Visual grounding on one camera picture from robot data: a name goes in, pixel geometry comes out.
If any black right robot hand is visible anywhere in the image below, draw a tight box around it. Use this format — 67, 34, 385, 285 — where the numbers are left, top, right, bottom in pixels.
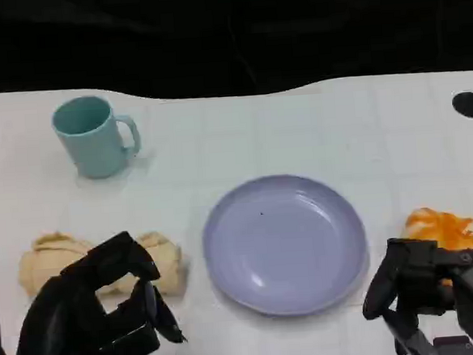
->
357, 232, 473, 355

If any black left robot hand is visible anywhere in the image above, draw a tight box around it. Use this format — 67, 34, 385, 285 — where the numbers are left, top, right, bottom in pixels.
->
5, 227, 189, 355

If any beige towel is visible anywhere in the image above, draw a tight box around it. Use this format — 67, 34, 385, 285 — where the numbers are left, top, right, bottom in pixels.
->
15, 224, 187, 308

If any pale green mug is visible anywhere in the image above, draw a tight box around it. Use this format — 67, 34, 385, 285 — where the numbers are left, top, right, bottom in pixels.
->
49, 92, 145, 183

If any lilac plate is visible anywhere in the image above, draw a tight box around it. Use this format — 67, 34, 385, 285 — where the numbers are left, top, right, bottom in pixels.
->
198, 168, 373, 323

